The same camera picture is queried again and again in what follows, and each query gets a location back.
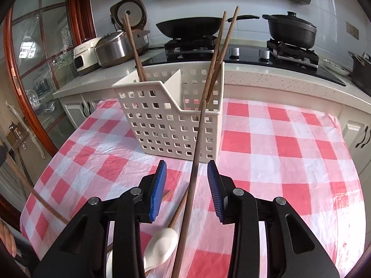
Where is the small white ceramic spoon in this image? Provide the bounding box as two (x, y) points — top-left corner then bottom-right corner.
(144, 227), (179, 271)

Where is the white stone countertop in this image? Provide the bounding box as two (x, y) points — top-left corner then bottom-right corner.
(52, 60), (371, 114)

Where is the white countertop cooker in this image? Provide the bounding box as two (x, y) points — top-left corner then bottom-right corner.
(72, 37), (102, 76)

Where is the wall switch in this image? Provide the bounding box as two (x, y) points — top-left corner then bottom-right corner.
(346, 21), (360, 40)

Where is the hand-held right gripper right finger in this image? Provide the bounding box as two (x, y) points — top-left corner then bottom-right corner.
(207, 159), (340, 278)

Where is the grey stockpot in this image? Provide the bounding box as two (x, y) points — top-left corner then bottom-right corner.
(349, 50), (371, 97)

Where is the black glass gas hob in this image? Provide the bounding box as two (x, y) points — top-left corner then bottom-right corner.
(140, 36), (347, 87)

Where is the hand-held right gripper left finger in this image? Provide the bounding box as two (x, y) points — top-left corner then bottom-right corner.
(34, 160), (168, 278)

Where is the brown open rice cooker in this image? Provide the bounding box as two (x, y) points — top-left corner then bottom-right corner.
(109, 0), (151, 57)

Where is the red white checkered tablecloth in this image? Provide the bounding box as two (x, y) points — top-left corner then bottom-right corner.
(20, 97), (367, 278)

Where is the black pot with lid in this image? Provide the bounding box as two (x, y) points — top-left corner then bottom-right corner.
(262, 11), (318, 49)

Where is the black wok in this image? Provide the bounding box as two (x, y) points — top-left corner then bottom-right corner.
(155, 14), (260, 39)

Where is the wooden framed glass door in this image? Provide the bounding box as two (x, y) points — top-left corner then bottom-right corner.
(0, 0), (98, 158)

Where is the cream perforated utensil basket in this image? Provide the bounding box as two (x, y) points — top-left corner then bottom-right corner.
(111, 61), (226, 164)

